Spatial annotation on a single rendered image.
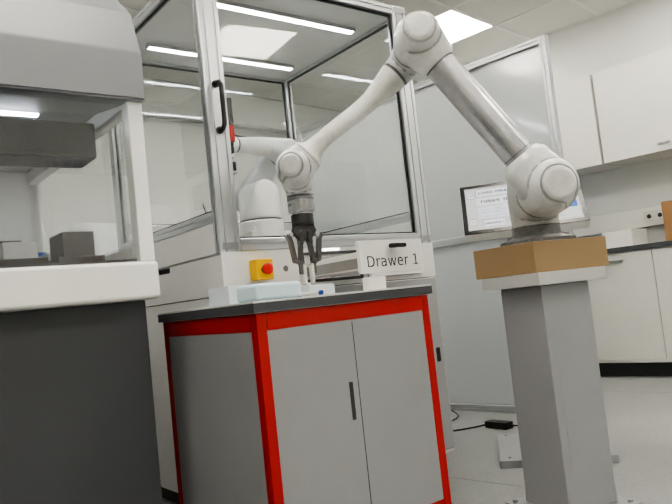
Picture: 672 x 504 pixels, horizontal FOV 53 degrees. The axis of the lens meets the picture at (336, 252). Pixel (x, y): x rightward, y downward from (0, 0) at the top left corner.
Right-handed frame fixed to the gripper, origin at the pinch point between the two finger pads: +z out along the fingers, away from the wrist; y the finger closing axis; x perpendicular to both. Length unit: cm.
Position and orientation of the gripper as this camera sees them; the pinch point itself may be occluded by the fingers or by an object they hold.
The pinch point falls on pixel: (308, 274)
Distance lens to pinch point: 223.4
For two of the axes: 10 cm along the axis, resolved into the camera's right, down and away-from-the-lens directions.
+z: 1.1, 9.9, -0.7
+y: -9.2, 0.7, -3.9
